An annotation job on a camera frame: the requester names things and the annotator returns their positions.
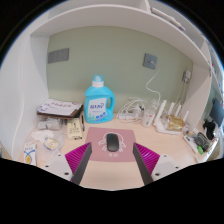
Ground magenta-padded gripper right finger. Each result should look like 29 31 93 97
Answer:
132 142 183 186

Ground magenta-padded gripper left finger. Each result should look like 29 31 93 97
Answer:
42 141 93 186

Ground black computer mouse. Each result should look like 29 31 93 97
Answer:
106 132 121 153

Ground pink printed mouse pad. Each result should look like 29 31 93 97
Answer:
84 126 137 163

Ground pale yellow box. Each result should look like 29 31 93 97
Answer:
66 117 83 141

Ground black pen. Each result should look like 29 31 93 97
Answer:
80 113 86 133

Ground clear plastic bags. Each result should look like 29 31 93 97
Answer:
31 116 68 152

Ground white router with antennas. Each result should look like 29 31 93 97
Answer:
153 99 191 136

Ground clear plastic bottle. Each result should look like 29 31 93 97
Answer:
141 101 158 128

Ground white remote control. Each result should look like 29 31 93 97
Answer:
182 133 200 154

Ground gold foil bag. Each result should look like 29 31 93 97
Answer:
166 114 185 132

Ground white power strip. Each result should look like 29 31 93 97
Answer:
117 111 144 122

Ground white blue packet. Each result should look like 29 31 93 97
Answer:
23 141 38 166

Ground dark book with white cover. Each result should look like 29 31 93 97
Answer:
36 98 84 120

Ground blue detergent bottle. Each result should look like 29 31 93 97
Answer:
83 74 116 124

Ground black bag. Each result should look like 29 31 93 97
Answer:
203 119 217 141

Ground black monitor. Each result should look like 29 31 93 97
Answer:
208 97 224 128

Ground white shelf unit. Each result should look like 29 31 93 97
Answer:
0 0 224 161

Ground coiled white cable bundle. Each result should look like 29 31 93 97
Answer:
117 96 148 116

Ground white wall socket cable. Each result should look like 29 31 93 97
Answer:
145 60 163 101

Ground white wall charger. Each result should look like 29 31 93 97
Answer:
182 69 193 84

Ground square grey wall socket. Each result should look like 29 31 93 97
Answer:
143 52 158 71

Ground wide grey wall plate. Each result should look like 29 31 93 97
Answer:
47 47 70 65

